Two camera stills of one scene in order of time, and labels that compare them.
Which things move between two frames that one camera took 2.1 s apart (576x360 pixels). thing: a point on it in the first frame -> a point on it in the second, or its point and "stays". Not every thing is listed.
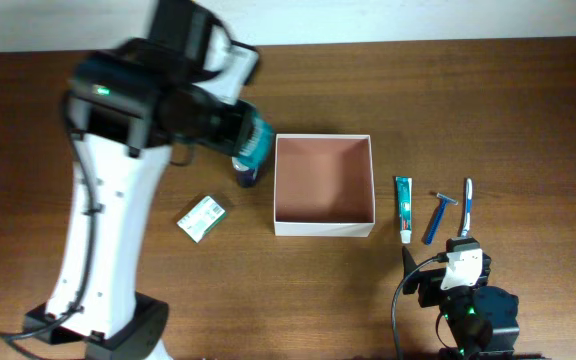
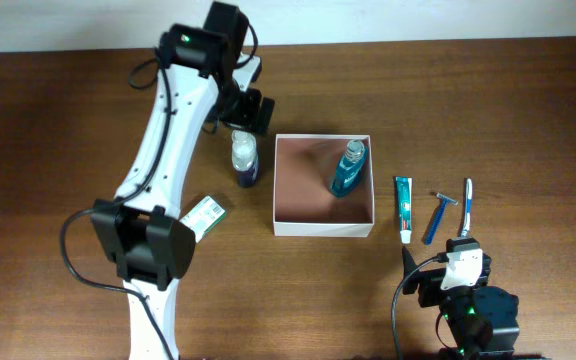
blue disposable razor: x=444 y=199 stays
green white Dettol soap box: x=206 y=214 stays
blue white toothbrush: x=469 y=189 stays
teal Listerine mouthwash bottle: x=258 y=147 -> x=349 y=169
